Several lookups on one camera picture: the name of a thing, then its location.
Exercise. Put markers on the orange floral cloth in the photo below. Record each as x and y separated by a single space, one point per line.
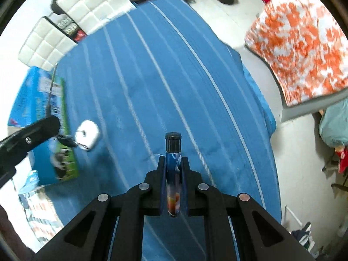
299 46

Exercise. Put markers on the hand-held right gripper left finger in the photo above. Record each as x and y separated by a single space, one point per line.
159 187

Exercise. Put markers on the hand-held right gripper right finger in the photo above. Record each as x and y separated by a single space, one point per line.
187 187

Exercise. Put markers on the dark cloth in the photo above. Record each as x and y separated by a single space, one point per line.
304 236

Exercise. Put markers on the person's left forearm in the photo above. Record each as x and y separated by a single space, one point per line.
12 236

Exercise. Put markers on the plaid blanket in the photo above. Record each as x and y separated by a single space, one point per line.
38 206

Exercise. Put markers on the white earbud case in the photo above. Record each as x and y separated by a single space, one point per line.
88 134

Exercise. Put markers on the blue striped tablecloth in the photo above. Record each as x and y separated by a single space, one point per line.
163 73

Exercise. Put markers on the bunch of keys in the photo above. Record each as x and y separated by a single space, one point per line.
66 140

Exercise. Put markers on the printed lighter with black cap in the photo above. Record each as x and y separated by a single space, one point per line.
173 152

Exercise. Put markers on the small red cloth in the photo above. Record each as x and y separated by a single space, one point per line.
268 0

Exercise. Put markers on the white quilted chair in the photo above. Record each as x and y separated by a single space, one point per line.
92 1
45 43

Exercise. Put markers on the grey chair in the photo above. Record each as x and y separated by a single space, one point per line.
307 107

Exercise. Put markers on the teal cloth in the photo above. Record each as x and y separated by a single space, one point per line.
335 126

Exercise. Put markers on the red plastic bag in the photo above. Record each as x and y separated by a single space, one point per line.
80 36

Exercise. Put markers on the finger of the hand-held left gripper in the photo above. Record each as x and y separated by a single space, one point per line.
32 137

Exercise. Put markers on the blue cardboard box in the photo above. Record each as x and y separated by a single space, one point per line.
32 92

